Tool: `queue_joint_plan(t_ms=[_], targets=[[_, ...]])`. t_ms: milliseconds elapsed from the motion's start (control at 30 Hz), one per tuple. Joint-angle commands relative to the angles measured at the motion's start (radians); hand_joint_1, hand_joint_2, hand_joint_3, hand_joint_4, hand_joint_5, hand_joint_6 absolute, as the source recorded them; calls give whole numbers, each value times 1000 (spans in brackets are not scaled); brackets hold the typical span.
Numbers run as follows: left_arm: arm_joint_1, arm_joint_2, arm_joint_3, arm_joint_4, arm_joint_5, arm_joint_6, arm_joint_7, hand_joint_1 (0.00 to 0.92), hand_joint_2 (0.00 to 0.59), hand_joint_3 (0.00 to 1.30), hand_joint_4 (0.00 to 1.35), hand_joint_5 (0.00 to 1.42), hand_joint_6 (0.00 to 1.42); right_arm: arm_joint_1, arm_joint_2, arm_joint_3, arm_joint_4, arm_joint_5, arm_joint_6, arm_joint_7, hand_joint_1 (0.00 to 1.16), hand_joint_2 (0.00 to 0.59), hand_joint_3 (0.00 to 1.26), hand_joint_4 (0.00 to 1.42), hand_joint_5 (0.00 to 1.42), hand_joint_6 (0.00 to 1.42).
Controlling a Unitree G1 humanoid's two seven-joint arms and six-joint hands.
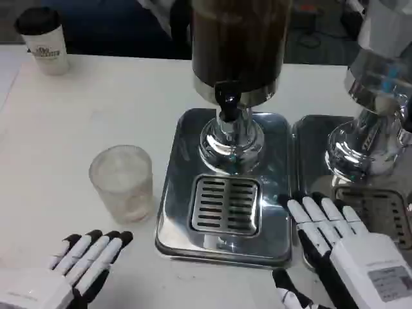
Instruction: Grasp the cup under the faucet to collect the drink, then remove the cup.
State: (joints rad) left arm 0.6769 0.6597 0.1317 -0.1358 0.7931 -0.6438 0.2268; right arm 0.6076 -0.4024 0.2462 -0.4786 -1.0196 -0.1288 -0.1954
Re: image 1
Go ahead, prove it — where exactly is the clear empty drink dispenser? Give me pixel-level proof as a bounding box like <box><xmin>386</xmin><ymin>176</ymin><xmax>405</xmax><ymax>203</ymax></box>
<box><xmin>324</xmin><ymin>0</ymin><xmax>412</xmax><ymax>178</ymax></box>

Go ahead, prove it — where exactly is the clear ribbed glass cup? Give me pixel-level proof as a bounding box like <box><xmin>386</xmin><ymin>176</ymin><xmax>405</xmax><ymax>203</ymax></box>
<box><xmin>88</xmin><ymin>144</ymin><xmax>155</xmax><ymax>225</ymax></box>

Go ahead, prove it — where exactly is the black floor cable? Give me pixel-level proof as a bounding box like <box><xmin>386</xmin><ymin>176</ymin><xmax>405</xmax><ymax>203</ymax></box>
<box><xmin>297</xmin><ymin>30</ymin><xmax>323</xmax><ymax>49</ymax></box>

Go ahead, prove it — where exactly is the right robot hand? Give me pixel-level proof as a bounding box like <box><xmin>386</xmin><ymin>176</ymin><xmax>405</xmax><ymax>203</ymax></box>
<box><xmin>272</xmin><ymin>192</ymin><xmax>412</xmax><ymax>309</ymax></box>

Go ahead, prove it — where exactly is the person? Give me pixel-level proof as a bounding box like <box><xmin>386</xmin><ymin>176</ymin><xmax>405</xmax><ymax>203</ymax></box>
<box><xmin>41</xmin><ymin>0</ymin><xmax>194</xmax><ymax>61</ymax></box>

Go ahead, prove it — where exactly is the white paper cup black lid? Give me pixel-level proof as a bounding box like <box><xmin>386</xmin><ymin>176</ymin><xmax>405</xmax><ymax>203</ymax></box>
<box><xmin>14</xmin><ymin>6</ymin><xmax>71</xmax><ymax>77</ymax></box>

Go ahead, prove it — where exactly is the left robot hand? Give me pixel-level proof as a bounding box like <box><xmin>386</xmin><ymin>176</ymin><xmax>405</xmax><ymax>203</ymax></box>
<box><xmin>0</xmin><ymin>229</ymin><xmax>135</xmax><ymax>309</ymax></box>

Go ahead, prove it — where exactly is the drink dispenser with brown drink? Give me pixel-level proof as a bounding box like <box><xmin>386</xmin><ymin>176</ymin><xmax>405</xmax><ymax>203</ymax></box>
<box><xmin>189</xmin><ymin>0</ymin><xmax>294</xmax><ymax>174</ymax></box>

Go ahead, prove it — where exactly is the black dispenser tap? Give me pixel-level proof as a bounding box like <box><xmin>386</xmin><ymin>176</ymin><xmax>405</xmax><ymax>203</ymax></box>
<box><xmin>214</xmin><ymin>80</ymin><xmax>244</xmax><ymax>123</ymax></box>

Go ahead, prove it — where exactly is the steel slotted tray grid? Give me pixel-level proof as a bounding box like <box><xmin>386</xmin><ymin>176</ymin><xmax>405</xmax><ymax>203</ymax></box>
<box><xmin>333</xmin><ymin>185</ymin><xmax>412</xmax><ymax>250</ymax></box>
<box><xmin>190</xmin><ymin>174</ymin><xmax>262</xmax><ymax>238</ymax></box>

